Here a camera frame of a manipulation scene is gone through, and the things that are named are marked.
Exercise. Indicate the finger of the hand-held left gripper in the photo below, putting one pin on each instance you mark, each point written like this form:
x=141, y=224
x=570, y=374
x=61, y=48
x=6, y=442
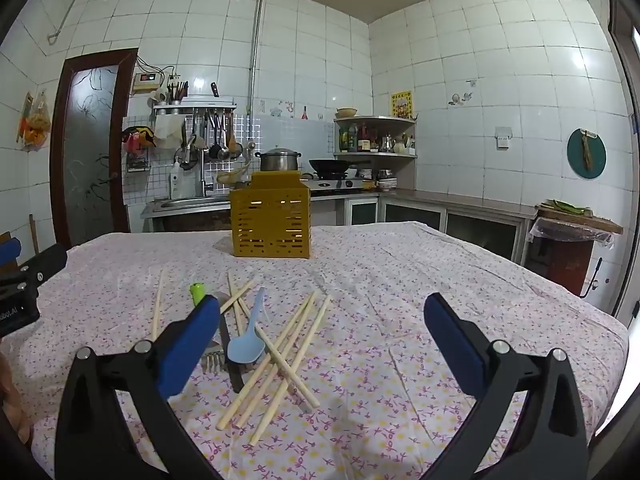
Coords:
x=7, y=252
x=47, y=262

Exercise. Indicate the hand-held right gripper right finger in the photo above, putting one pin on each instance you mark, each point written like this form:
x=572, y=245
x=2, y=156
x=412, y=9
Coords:
x=457, y=347

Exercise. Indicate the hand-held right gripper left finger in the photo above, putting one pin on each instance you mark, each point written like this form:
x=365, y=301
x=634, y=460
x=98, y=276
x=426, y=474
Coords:
x=187, y=345

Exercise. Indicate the dark steel table knife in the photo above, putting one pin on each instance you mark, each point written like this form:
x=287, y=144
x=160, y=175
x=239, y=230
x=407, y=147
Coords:
x=235, y=375

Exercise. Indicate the light blue plastic spoon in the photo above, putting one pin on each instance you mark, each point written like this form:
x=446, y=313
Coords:
x=245, y=350

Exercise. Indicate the pile of wooden chopsticks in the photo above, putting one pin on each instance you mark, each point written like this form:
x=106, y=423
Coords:
x=295, y=340

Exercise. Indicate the yellow perforated utensil holder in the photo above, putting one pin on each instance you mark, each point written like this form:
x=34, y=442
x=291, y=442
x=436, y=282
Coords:
x=270, y=220

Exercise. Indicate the person's left forearm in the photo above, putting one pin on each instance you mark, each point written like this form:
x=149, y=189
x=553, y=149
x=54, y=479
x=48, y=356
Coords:
x=11, y=400

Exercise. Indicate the pink floral tablecloth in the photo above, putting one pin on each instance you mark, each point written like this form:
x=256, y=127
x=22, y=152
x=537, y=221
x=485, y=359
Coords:
x=375, y=310

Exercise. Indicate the brown frosted glass door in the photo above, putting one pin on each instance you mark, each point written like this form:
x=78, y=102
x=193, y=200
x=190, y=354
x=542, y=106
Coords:
x=90, y=155

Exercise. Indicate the kitchen counter cabinets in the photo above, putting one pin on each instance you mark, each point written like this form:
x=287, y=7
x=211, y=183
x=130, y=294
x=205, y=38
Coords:
x=470, y=225

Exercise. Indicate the hanging orange plastic bags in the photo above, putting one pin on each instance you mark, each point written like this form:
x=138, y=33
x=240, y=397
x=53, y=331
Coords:
x=35, y=122

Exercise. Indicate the steel kitchen sink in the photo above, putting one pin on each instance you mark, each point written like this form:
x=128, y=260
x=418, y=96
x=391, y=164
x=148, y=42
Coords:
x=185, y=204

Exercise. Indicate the red cabinet with plastic sheet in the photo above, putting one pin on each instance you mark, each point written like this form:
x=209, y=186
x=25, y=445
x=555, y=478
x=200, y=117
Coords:
x=570, y=260

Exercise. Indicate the white detergent bottle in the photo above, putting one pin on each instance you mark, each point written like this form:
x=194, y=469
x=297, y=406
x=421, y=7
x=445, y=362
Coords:
x=176, y=182

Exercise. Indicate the red and yellow hanging bags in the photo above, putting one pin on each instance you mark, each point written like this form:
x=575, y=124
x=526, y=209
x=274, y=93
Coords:
x=137, y=139

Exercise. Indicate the steel faucet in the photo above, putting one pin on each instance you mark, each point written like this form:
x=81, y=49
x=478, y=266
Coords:
x=203, y=175

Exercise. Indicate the green vegetables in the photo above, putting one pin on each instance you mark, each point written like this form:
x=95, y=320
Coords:
x=565, y=206

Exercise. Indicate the steel hanging ladle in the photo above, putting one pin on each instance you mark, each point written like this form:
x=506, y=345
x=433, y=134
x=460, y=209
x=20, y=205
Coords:
x=187, y=152

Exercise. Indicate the wooden cutting board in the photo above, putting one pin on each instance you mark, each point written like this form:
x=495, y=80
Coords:
x=585, y=222

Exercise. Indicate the stack of bowls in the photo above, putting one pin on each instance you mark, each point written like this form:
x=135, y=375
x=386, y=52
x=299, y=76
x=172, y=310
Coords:
x=386, y=180

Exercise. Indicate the black hanging ladle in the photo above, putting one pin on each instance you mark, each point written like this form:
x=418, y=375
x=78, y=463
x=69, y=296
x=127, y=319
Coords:
x=215, y=147

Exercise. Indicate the steel gas stove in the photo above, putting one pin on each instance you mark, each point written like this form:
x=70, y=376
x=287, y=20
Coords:
x=335, y=183

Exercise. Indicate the steel pot with lid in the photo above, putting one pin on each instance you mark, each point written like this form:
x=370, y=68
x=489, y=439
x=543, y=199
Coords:
x=277, y=160

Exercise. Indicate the cup of kitchen tools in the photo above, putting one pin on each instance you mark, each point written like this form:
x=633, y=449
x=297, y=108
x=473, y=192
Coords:
x=177, y=92

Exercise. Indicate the wooden hanging spatula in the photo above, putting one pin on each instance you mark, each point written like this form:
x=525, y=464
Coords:
x=231, y=135

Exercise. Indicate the steel kettle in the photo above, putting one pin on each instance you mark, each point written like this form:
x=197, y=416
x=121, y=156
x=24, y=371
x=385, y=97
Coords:
x=387, y=143

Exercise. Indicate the green round cutting board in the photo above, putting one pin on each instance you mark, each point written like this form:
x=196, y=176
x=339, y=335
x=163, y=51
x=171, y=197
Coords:
x=575, y=160

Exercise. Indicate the black wok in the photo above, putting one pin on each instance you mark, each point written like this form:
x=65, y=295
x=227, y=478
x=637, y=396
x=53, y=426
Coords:
x=329, y=165

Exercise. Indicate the row of condiment bottles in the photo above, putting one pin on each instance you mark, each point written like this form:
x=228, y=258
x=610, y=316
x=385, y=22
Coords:
x=357, y=139

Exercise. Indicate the white corner shelf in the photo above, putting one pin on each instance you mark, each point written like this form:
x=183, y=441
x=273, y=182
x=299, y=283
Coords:
x=380, y=121

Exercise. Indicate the beige bowl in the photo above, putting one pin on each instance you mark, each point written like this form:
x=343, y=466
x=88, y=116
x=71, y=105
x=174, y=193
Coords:
x=347, y=112

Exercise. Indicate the white wall control box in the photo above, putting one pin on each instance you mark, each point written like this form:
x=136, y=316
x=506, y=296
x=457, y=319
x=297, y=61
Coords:
x=147, y=82

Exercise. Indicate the steel wall utensil rack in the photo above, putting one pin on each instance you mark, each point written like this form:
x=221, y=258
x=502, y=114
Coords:
x=195, y=106

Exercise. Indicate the yellow wall picture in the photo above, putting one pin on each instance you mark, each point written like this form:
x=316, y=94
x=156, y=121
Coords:
x=401, y=105

